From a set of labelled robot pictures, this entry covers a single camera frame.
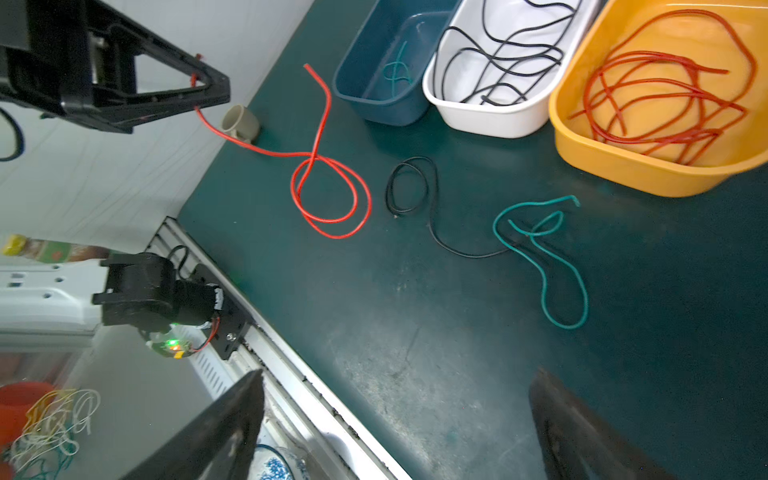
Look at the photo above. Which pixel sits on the blue plastic bin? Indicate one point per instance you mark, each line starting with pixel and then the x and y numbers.
pixel 381 73

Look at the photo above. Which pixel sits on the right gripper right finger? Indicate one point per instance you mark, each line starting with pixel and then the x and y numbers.
pixel 576 443

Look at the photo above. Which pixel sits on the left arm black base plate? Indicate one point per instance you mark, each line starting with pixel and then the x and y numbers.
pixel 234 319

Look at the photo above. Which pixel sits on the aluminium front rail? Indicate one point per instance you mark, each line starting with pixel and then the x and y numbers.
pixel 304 420

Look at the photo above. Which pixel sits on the blue white patterned plate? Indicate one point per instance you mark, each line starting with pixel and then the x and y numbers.
pixel 271 463

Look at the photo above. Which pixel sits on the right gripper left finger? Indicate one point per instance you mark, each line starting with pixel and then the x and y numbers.
pixel 218 444

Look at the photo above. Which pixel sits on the yellow plastic bin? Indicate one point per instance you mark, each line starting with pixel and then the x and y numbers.
pixel 667 97

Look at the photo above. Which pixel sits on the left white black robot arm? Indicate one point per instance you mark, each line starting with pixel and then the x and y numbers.
pixel 68 302

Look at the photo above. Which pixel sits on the red bucket with bands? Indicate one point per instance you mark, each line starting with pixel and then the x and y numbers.
pixel 41 427

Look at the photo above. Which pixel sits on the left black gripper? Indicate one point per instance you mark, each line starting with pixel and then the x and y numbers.
pixel 77 60

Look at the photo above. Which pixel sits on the sauce bottle yellow cap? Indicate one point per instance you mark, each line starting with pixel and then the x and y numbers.
pixel 51 252

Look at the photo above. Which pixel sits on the beige mug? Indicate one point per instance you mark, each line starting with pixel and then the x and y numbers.
pixel 241 124

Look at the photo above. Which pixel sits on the white plastic bin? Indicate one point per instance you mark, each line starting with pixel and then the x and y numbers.
pixel 498 62

